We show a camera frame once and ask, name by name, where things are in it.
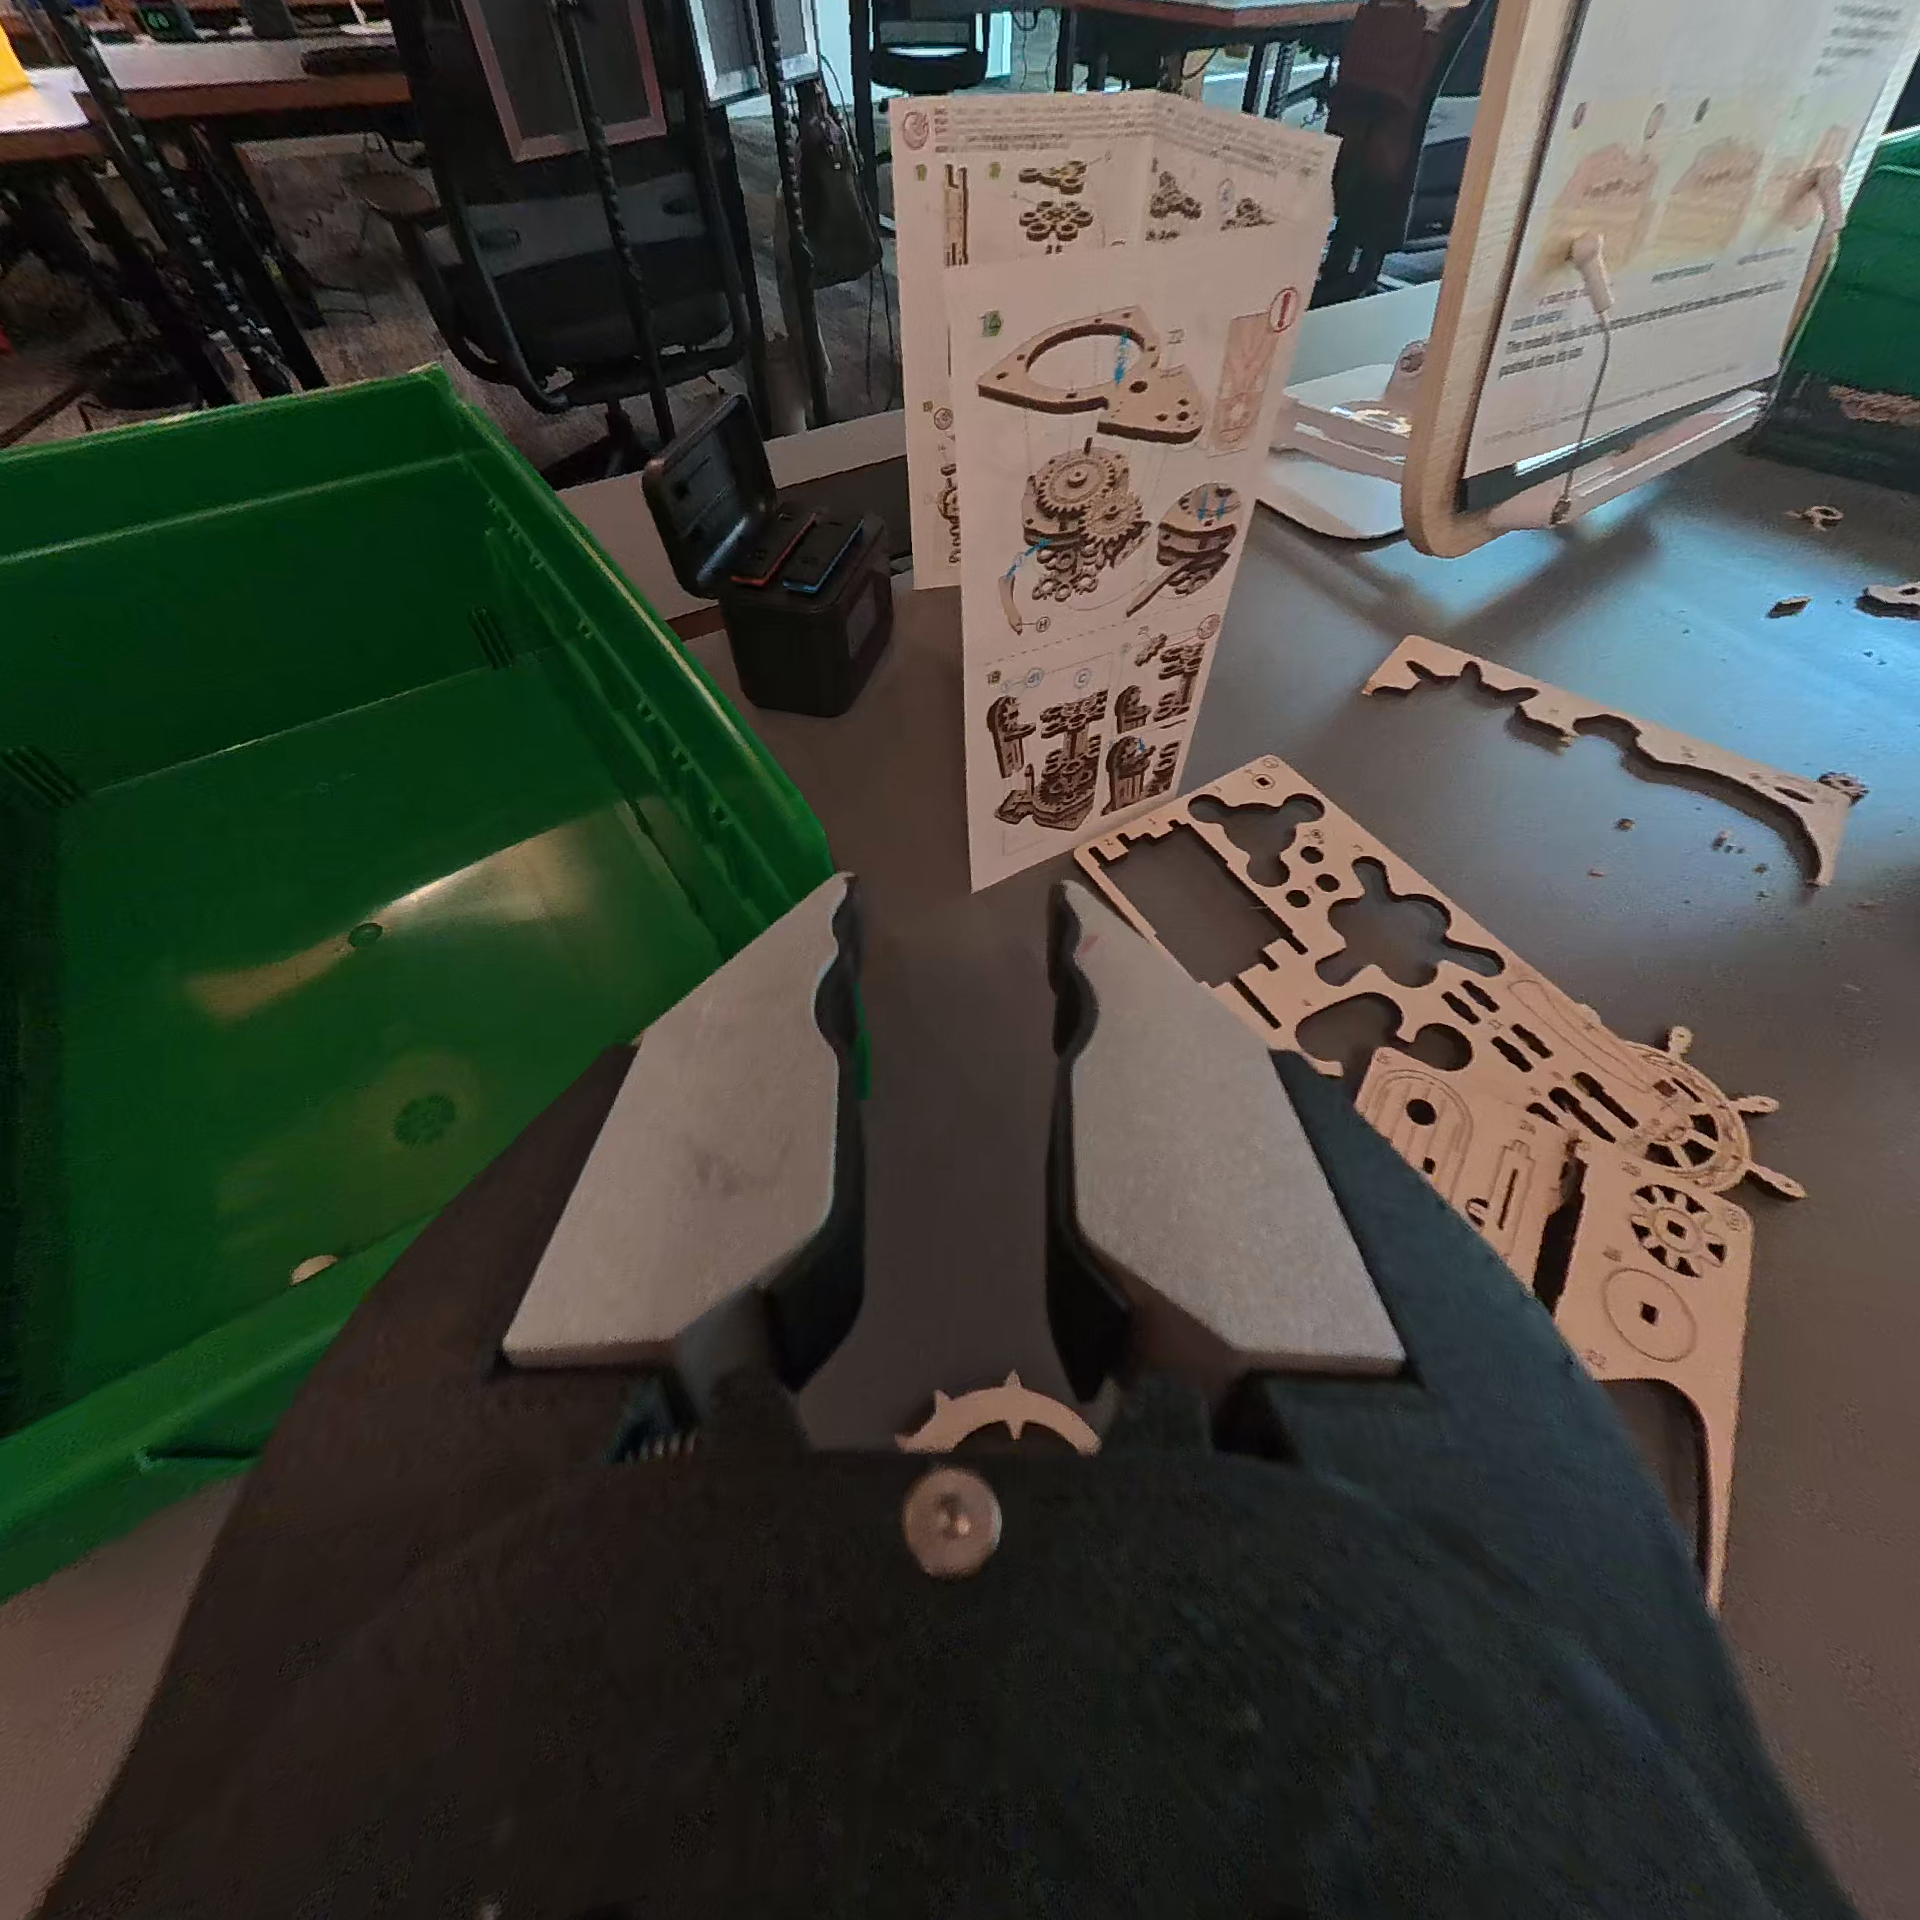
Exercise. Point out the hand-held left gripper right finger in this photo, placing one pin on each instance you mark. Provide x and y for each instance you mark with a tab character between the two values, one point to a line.
1199	1186

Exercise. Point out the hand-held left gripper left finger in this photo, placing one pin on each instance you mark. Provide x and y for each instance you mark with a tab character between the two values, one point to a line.
708	1171

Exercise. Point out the wooden sheet with arch parts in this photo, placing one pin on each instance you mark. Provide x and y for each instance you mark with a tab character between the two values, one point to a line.
1681	1442

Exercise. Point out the black model box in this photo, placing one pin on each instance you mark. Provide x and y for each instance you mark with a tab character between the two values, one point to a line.
1847	436

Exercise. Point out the wooden sheet with large cutouts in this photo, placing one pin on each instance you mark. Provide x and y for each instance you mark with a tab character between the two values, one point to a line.
1299	977

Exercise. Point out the green plastic bin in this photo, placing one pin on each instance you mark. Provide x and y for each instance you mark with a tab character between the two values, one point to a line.
301	898
1869	267

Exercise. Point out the black charger case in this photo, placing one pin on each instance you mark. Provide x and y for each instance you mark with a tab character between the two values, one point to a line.
810	644

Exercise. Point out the folded instruction leaflet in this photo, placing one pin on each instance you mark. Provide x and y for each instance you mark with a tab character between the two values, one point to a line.
1111	630

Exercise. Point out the jagged wooden sheet strip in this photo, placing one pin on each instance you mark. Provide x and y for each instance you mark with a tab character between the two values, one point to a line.
1441	672

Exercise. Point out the black office chair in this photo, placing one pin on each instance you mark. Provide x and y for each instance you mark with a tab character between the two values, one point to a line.
598	284

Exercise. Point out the lobed wooden offcut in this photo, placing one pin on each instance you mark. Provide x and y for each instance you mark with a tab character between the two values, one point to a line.
1893	598

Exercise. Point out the black hanging bag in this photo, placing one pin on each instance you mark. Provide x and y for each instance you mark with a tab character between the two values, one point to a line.
841	210

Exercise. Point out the instruction sheet on wooden stand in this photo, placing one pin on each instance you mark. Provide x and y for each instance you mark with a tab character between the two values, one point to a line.
1484	226

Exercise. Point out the printed instruction sheets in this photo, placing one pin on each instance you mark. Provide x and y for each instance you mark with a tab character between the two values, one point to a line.
1681	226

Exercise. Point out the background wooden table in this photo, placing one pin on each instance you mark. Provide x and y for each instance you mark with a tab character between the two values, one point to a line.
195	75

